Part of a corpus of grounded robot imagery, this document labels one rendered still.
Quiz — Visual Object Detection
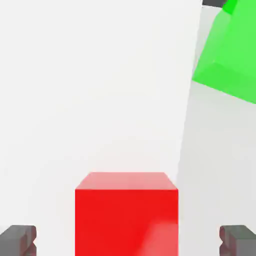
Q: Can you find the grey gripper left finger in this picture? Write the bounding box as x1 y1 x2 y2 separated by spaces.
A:
0 224 38 256

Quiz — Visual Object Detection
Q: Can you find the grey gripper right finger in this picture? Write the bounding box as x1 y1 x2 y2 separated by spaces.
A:
219 224 256 256

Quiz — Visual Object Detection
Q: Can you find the small red cube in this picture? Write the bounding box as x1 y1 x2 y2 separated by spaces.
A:
74 171 179 256

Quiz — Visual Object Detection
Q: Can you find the small green cube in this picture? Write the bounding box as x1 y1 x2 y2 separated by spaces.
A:
191 0 256 105

